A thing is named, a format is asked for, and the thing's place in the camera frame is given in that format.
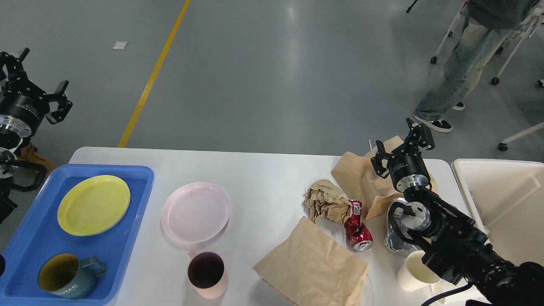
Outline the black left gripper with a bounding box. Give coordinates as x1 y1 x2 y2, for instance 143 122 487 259
0 47 73 133

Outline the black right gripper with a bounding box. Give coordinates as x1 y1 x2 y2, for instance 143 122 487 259
371 118 435 193

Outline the pink plate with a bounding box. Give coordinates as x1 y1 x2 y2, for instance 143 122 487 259
161 182 230 244

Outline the pink mug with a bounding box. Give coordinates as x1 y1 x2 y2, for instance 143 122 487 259
187 250 229 300

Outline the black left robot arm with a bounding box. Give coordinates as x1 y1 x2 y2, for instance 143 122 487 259
0 48 73 221

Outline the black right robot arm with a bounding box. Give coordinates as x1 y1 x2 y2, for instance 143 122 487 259
371 118 544 306

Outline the brown paper bag rear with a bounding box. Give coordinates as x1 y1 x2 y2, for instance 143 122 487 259
331 136 438 220

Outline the tan work boot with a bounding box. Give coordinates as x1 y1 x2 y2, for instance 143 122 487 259
15 142 58 176

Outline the silver foil wrapper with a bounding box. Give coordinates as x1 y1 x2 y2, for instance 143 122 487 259
384 198 419 256

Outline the crumpled brown paper ball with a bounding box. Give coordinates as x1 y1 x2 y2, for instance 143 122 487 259
303 179 352 225

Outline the white paper scrap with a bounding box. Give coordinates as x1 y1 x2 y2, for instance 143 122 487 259
111 41 129 50

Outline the person in jeans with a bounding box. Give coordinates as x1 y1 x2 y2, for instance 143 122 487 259
413 0 538 133

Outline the crushed red soda can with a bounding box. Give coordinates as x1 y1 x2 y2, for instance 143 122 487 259
344 200 374 252

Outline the white chair leg caster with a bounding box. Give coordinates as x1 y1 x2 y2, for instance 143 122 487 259
497 122 544 151

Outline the white plastic bin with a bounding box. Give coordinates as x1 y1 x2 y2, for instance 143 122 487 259
452 159 544 265

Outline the yellow plate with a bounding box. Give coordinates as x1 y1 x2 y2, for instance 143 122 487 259
57 175 131 237

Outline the blue plastic tray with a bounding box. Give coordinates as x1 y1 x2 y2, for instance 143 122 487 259
0 164 155 306

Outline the flat brown paper bag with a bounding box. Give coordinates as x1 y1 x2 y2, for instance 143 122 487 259
253 216 368 306

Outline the teal mug yellow inside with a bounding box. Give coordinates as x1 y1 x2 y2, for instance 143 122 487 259
37 252 108 300

